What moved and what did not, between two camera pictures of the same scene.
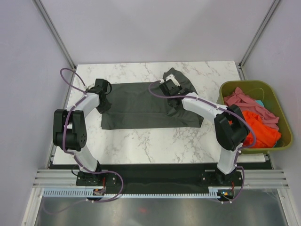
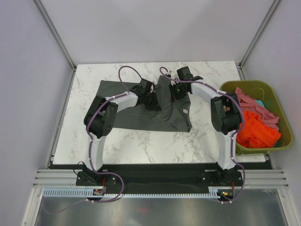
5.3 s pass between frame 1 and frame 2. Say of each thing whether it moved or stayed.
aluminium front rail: stayed
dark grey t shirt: moved
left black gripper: moved
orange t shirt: stayed
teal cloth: stayed
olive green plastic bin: stayed
